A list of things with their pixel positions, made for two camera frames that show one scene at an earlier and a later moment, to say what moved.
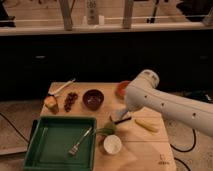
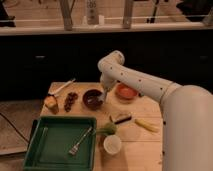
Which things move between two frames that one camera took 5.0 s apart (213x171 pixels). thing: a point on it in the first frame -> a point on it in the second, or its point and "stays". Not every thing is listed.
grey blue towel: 117,114 -> 102,97
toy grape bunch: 70,99 stays
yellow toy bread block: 51,103 stays
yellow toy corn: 148,125 stays
